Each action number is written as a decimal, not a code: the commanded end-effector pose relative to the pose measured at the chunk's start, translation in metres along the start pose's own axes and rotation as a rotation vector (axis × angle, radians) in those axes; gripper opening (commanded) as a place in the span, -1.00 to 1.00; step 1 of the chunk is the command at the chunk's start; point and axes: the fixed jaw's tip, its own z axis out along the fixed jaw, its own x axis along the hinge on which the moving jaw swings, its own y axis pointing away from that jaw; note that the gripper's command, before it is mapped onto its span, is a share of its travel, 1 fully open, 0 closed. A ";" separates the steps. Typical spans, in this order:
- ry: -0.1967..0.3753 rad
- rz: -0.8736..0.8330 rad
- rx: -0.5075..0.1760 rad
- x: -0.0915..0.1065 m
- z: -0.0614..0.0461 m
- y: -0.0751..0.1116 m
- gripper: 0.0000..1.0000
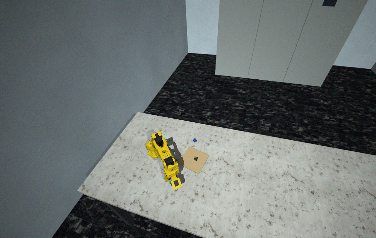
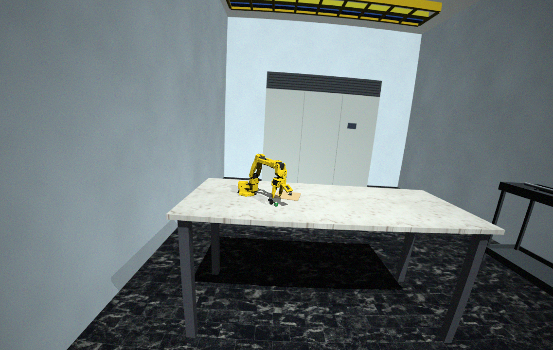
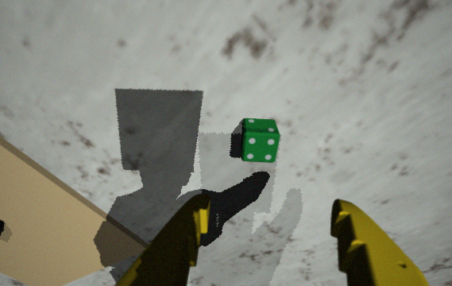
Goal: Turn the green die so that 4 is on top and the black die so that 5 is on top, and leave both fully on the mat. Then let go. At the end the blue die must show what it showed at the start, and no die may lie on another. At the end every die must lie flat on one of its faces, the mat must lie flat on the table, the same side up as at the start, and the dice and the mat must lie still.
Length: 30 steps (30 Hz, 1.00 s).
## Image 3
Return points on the green die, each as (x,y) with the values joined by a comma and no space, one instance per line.
(259,140)

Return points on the tan square mat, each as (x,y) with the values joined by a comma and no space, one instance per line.
(51,235)

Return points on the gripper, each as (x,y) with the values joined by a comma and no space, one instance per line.
(367,255)

